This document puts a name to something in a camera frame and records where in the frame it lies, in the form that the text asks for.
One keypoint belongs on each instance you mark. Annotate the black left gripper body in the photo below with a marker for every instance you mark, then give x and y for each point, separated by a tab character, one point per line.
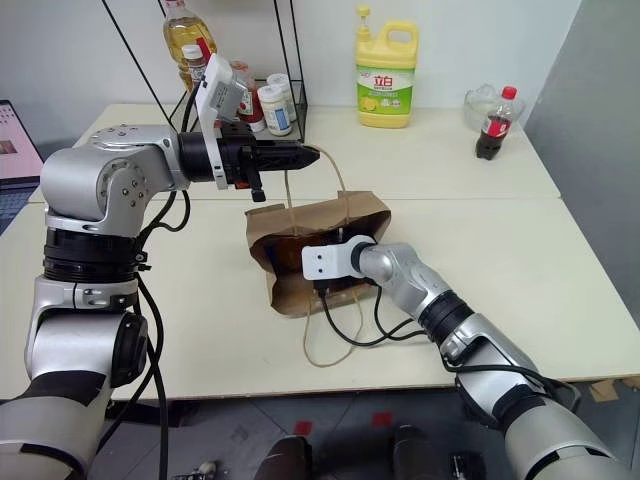
235	155

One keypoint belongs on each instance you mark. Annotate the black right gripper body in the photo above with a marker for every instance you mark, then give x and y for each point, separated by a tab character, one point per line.
337	236

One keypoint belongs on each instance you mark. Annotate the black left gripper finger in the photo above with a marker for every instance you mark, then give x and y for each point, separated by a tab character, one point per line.
290	149
290	162

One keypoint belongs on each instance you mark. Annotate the brown paper bag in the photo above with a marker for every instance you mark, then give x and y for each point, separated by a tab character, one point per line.
295	295

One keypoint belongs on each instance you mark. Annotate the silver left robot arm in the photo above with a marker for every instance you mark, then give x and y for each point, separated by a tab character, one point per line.
90	175

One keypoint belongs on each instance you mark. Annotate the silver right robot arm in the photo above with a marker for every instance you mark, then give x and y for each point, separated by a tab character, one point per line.
450	320

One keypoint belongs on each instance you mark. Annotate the white jar blue label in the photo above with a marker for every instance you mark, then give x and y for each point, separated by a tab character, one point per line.
275	112
282	80

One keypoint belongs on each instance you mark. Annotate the red squeeze ketchup bottle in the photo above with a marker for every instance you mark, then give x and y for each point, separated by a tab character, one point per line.
252	107

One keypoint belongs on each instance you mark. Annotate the glass ketchup bottle white cap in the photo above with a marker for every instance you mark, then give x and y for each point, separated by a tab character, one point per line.
192	60

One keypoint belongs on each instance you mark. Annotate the yellow detergent bottle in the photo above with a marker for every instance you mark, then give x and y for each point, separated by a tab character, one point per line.
385	95

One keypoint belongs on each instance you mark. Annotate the cooking oil bottle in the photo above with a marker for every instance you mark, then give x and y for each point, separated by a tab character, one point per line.
182	42

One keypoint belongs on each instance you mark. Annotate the cola bottle red cap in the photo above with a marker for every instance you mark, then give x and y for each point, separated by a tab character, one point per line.
492	135

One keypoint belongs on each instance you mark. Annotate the clear glass bowl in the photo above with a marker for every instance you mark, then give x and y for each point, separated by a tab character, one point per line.
475	107

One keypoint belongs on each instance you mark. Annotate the open laptop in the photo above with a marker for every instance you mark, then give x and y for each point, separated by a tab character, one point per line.
15	145

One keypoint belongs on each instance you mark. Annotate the dark rounded shape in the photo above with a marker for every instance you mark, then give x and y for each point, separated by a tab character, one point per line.
287	460
414	455

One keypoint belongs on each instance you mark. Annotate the cardboard scrap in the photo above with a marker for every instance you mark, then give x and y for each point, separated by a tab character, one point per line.
612	390

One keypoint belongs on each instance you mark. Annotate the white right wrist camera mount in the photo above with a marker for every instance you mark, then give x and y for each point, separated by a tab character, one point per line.
325	260

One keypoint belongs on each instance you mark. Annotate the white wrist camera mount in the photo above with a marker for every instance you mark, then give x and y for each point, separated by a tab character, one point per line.
325	260
220	90

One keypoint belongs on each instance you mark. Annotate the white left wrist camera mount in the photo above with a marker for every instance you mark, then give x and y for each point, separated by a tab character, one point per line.
220	90

